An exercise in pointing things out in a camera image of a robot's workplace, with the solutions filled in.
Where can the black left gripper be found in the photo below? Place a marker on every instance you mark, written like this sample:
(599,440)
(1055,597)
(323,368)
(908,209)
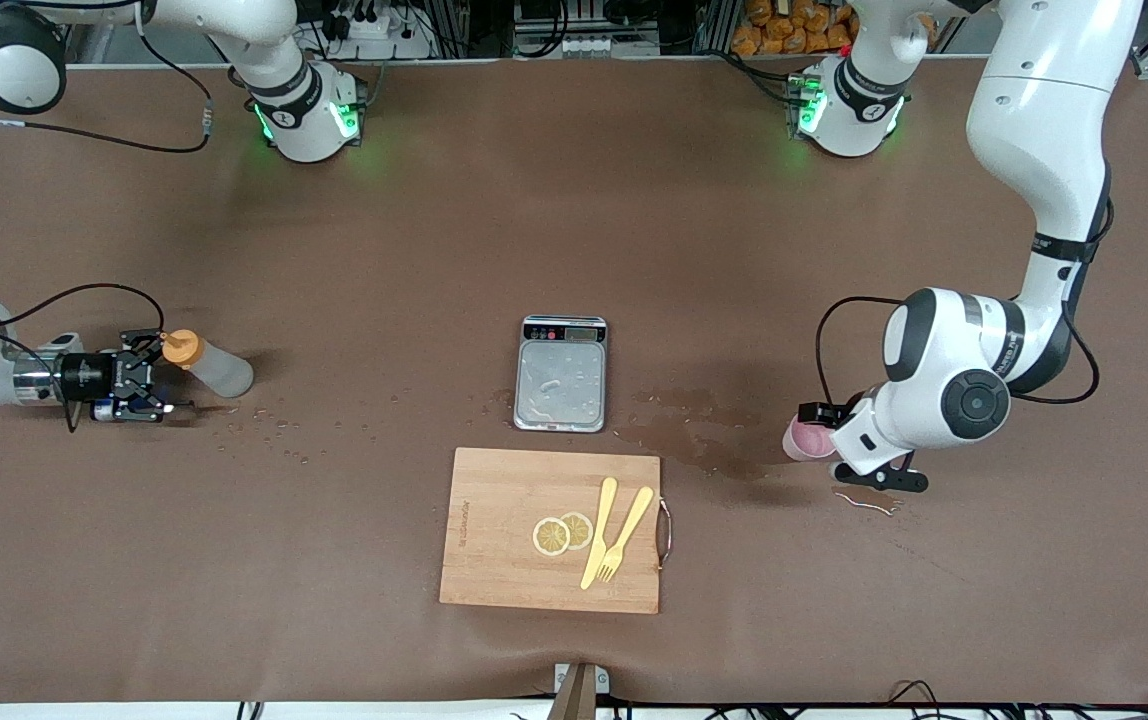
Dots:
(820,413)

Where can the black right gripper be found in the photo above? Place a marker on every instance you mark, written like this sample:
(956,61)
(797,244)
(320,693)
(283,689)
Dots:
(86,377)

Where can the pink cup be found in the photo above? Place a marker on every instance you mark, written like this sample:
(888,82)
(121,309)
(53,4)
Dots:
(806,442)

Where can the translucent squeeze bottle orange cap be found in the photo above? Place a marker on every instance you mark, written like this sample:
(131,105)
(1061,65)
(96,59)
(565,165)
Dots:
(219,372)

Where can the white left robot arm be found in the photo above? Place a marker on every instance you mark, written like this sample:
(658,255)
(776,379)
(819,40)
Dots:
(1034,120)

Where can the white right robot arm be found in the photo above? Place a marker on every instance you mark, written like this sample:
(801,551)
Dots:
(304,120)

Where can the small brown liquid puddle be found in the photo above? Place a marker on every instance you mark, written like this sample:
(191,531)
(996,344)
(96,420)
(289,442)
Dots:
(869,500)

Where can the large brown liquid puddle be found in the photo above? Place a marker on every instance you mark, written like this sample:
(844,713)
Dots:
(694,440)

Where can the brown table cover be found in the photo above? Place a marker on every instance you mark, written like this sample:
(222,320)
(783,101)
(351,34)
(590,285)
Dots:
(834,620)

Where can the yellow plastic fork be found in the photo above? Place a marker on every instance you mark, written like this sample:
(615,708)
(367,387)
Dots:
(629,530)

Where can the yellow plastic knife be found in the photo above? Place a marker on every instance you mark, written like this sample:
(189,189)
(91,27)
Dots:
(598,535)

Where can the silver digital kitchen scale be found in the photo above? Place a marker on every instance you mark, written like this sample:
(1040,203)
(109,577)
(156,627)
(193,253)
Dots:
(561,385)

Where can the small lemon slice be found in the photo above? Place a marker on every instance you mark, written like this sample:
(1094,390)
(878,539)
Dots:
(581,527)

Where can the large lemon slice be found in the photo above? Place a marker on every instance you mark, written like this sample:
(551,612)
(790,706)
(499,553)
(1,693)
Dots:
(550,538)

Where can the wooden cutting board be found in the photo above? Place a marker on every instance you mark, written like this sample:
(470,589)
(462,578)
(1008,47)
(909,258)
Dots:
(514,500)

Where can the orange snack pile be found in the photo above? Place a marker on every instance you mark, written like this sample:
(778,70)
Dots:
(784,30)

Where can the white power strip with plugs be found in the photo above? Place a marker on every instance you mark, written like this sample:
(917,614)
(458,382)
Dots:
(374,30)

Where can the black equipment rack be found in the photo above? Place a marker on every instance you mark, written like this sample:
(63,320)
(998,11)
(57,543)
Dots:
(534,15)

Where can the grey metal bracket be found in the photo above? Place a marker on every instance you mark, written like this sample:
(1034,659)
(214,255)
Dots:
(602,682)

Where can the brown stand post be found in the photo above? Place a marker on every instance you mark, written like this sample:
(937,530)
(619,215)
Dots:
(574,700)

